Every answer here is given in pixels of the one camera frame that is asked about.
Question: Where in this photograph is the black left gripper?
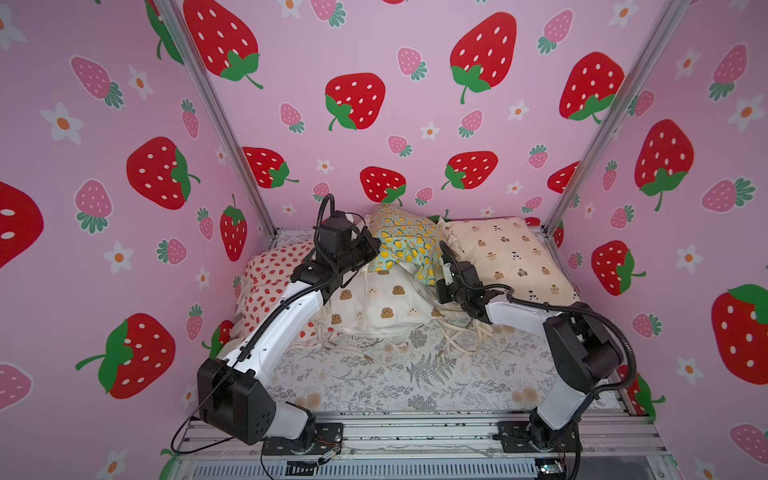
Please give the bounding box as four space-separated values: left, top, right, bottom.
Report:
333 231 378 279

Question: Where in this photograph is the teal lemon print pillow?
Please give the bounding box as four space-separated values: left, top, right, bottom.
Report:
368 205 447 285

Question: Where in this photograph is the cream animal print pillow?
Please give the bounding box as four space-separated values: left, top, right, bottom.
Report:
438 217 580 305

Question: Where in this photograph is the white cookie print pillow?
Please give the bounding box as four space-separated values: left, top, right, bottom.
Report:
317 266 443 340

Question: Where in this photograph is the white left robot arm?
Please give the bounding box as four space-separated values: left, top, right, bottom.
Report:
193 210 380 451

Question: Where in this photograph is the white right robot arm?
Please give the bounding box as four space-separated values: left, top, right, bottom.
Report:
437 241 637 452

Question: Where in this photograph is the white strawberry print pillow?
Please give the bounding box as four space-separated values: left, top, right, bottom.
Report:
230 240 314 341

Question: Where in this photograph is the grey floral bed sheet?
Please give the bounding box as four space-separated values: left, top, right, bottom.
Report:
263 227 625 415

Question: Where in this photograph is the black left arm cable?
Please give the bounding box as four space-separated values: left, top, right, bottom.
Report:
170 193 370 454

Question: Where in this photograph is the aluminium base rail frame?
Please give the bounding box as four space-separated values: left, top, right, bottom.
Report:
161 411 683 479

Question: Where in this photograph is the aluminium frame post left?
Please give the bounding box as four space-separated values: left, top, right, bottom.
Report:
156 0 277 241

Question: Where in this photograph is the aluminium frame post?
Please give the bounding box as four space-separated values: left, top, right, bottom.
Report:
156 0 277 241
542 0 690 240

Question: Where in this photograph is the aluminium frame post right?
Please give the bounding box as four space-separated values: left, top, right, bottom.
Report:
542 0 690 240

